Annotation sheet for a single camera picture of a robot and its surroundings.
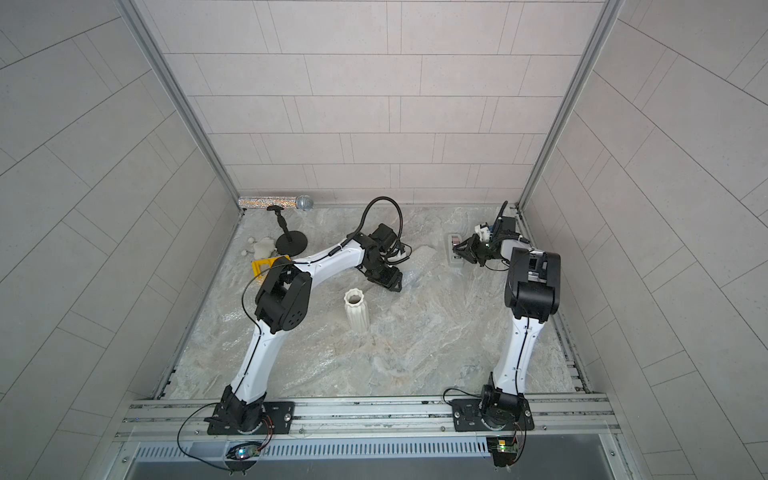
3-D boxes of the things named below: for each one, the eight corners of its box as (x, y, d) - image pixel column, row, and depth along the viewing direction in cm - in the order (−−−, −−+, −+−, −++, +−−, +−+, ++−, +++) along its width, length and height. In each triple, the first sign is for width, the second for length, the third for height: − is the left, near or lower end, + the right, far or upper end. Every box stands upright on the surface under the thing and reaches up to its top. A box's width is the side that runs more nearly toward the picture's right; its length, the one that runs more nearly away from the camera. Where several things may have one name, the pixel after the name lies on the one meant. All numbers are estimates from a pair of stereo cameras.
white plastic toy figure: (253, 258, 103) (250, 254, 101) (259, 241, 107) (257, 237, 106) (271, 258, 103) (269, 254, 101) (277, 241, 107) (275, 237, 106)
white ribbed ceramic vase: (350, 333, 87) (342, 308, 74) (352, 315, 90) (345, 288, 77) (368, 333, 87) (364, 308, 74) (369, 315, 90) (365, 288, 77)
